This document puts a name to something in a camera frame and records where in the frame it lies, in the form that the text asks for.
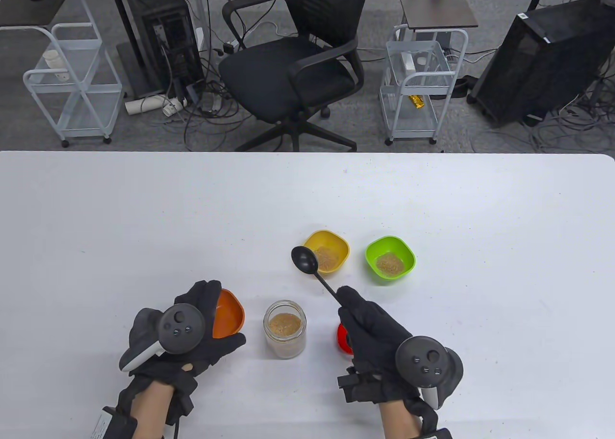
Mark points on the person's left hand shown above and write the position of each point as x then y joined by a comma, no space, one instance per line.
206,295

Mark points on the person's right hand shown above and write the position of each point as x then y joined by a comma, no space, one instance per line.
370,333

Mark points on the red jar lid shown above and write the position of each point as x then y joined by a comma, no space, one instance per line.
342,340

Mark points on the orange plastic dish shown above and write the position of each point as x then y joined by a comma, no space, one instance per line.
228,314

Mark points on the brown sugar granules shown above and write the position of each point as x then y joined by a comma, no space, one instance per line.
284,323
390,263
329,259

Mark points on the clear glass jar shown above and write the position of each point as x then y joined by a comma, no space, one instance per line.
284,348

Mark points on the green plastic dish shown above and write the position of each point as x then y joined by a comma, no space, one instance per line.
379,247

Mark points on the yellow plastic dish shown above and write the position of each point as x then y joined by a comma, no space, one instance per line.
336,244

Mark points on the person's right forearm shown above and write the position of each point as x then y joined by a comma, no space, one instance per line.
401,422

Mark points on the person's left forearm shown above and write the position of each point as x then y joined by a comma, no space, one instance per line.
151,412

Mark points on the black grey tracking controller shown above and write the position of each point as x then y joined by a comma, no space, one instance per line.
180,328
425,362

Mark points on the black wrist sensor box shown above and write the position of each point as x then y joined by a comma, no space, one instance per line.
432,434
113,424

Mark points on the white rolled tube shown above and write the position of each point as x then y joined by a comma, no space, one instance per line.
144,104

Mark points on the black office chair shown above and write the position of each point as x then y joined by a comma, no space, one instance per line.
283,74

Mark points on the gold snack packet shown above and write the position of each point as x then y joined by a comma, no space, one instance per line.
417,102

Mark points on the black computer tower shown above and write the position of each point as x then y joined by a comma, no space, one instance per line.
158,6
538,64

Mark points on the brown wooden side table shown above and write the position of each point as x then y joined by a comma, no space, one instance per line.
437,6

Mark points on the dark desk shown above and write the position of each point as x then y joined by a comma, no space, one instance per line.
24,14

